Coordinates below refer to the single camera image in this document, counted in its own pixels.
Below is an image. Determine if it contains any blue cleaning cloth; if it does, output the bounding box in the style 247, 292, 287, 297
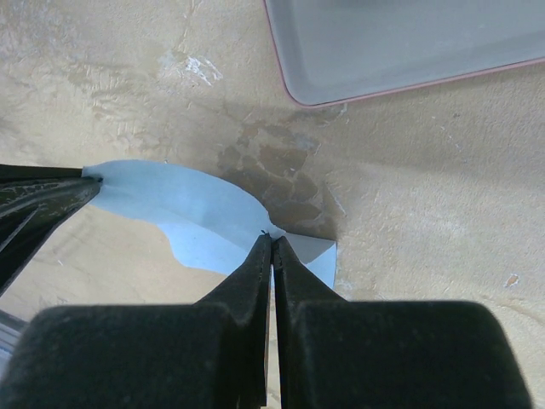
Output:
82, 159, 337, 287

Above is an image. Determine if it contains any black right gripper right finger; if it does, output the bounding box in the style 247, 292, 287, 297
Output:
273, 239, 532, 408

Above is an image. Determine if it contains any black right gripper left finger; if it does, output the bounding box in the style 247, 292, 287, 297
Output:
1, 234, 272, 408

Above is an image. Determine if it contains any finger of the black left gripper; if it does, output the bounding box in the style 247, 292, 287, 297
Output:
0, 164, 83, 180
1, 177, 101, 292

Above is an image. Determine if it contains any pink glasses case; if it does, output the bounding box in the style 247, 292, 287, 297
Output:
265, 1, 544, 107

